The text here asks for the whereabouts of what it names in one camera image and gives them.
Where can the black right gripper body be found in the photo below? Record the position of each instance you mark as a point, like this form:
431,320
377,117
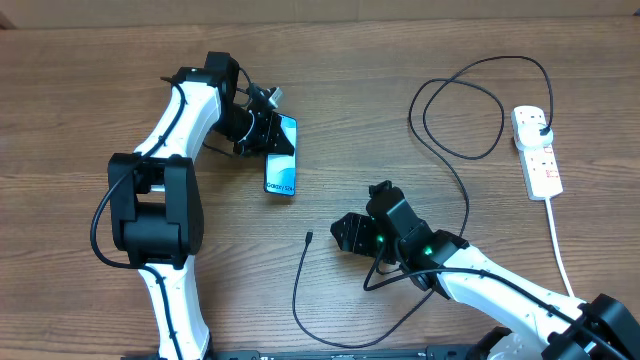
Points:
387,246

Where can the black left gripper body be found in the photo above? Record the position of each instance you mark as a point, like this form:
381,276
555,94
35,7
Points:
255,141

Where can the blue Galaxy smartphone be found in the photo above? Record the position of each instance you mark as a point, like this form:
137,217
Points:
280,170

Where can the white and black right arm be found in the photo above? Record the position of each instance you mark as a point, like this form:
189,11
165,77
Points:
536,323

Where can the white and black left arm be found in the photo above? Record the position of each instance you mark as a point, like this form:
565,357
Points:
156,212

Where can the white USB charger plug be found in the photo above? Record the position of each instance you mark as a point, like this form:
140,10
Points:
529,136

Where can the white power extension strip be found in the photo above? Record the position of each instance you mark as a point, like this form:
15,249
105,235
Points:
539,166

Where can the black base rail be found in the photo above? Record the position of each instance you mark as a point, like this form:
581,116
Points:
434,352

